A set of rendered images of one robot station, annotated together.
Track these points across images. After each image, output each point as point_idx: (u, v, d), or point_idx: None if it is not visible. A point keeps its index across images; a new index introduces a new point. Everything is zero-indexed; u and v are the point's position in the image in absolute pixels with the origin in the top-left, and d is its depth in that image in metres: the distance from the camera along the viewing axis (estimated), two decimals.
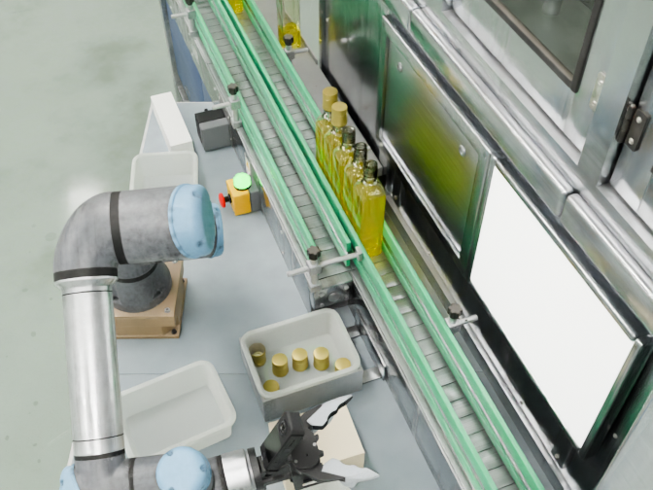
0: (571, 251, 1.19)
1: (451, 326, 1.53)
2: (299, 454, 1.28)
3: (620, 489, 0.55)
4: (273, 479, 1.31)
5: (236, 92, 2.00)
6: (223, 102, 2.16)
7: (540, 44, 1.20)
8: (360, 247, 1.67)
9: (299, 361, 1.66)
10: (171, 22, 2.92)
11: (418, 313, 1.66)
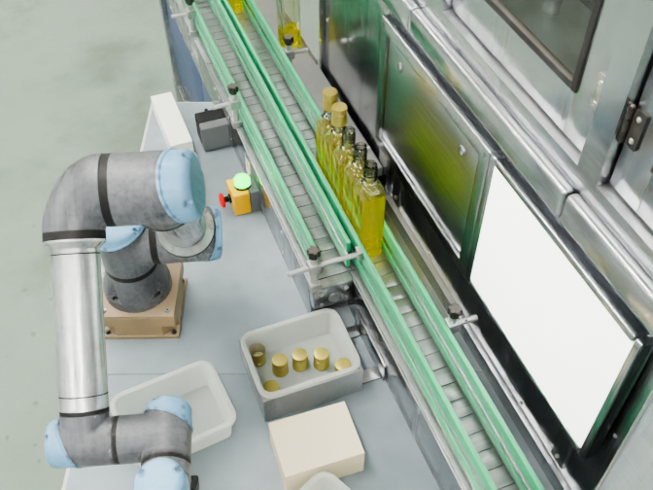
0: (571, 251, 1.19)
1: (451, 326, 1.53)
2: None
3: (620, 489, 0.55)
4: None
5: (236, 92, 2.00)
6: (223, 102, 2.16)
7: (540, 44, 1.20)
8: (360, 247, 1.67)
9: (299, 361, 1.66)
10: (171, 22, 2.92)
11: (418, 313, 1.66)
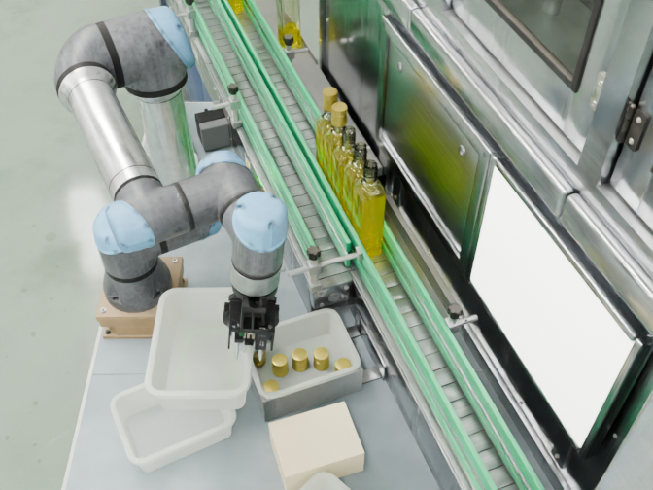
0: (571, 251, 1.19)
1: (451, 326, 1.53)
2: None
3: (620, 489, 0.55)
4: None
5: (236, 92, 2.00)
6: (223, 102, 2.16)
7: (540, 44, 1.20)
8: (360, 247, 1.67)
9: (299, 361, 1.66)
10: None
11: (418, 313, 1.66)
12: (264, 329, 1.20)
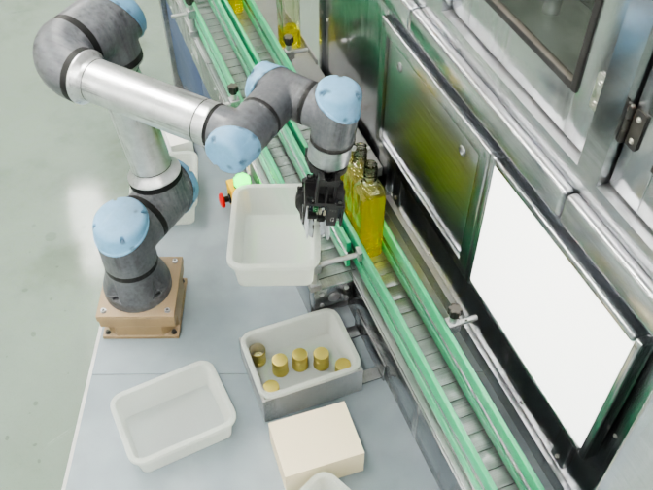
0: (571, 251, 1.19)
1: (451, 326, 1.53)
2: None
3: (620, 489, 0.55)
4: None
5: (236, 92, 2.00)
6: (223, 102, 2.16)
7: (540, 44, 1.20)
8: (360, 247, 1.67)
9: (299, 361, 1.66)
10: (171, 22, 2.92)
11: (418, 313, 1.66)
12: (335, 204, 1.37)
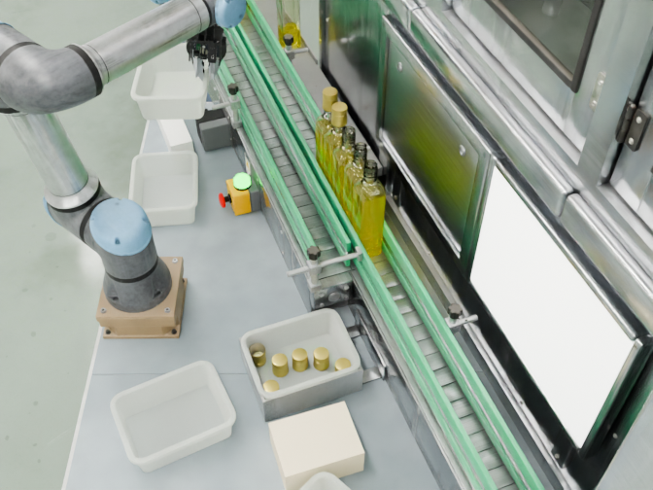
0: (571, 251, 1.19)
1: (451, 326, 1.53)
2: None
3: (620, 489, 0.55)
4: None
5: (236, 92, 2.00)
6: (223, 102, 2.16)
7: (540, 44, 1.20)
8: (360, 247, 1.67)
9: (299, 361, 1.66)
10: None
11: (418, 313, 1.66)
12: (214, 43, 1.71)
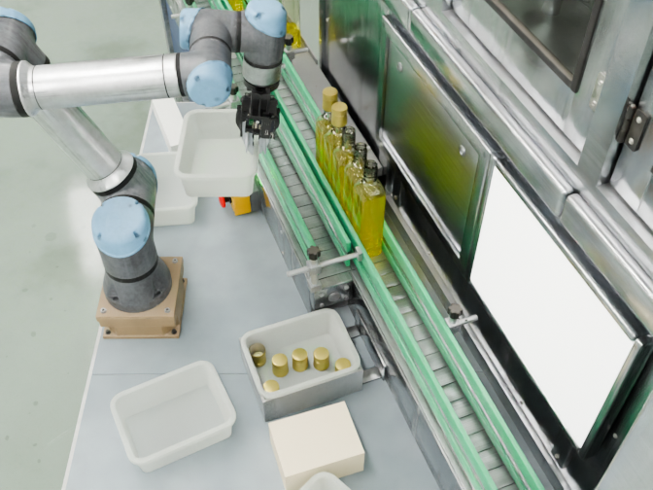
0: (571, 251, 1.19)
1: (451, 326, 1.53)
2: None
3: (620, 489, 0.55)
4: None
5: (236, 92, 2.00)
6: None
7: (540, 44, 1.20)
8: (360, 247, 1.67)
9: (299, 361, 1.66)
10: (171, 22, 2.92)
11: (418, 313, 1.66)
12: (268, 118, 1.54)
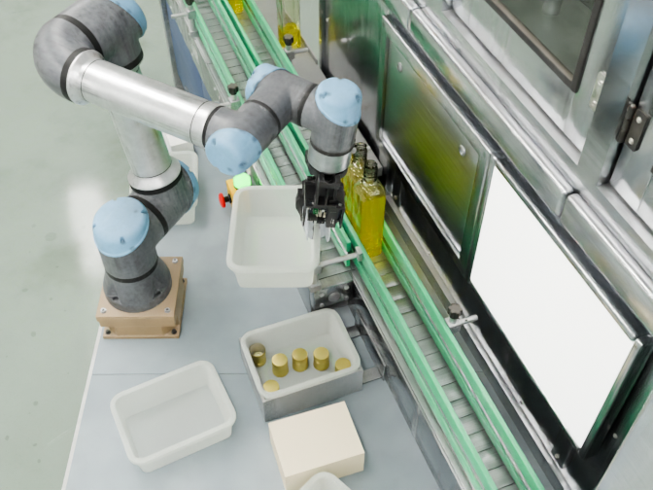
0: (571, 251, 1.19)
1: (451, 326, 1.53)
2: None
3: (620, 489, 0.55)
4: None
5: (236, 92, 2.00)
6: (223, 102, 2.16)
7: (540, 44, 1.20)
8: (360, 247, 1.67)
9: (299, 361, 1.66)
10: (171, 22, 2.92)
11: (418, 313, 1.66)
12: (335, 206, 1.37)
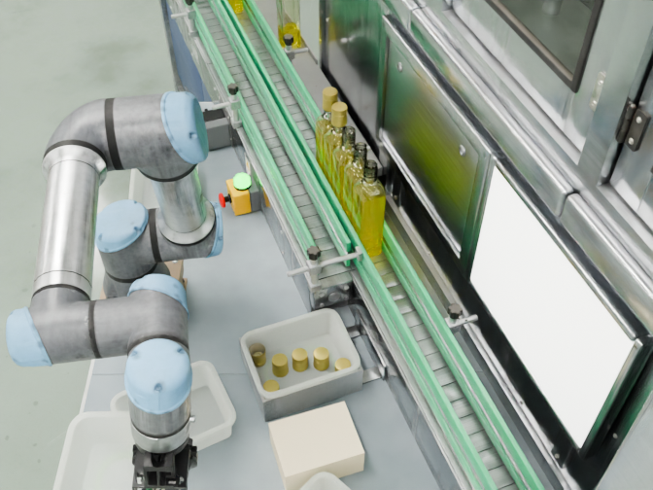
0: (571, 251, 1.19)
1: (451, 326, 1.53)
2: None
3: (620, 489, 0.55)
4: (173, 457, 1.02)
5: (236, 92, 2.00)
6: (223, 102, 2.16)
7: (540, 44, 1.20)
8: (360, 247, 1.67)
9: (299, 361, 1.66)
10: (171, 22, 2.92)
11: (418, 313, 1.66)
12: (174, 483, 1.03)
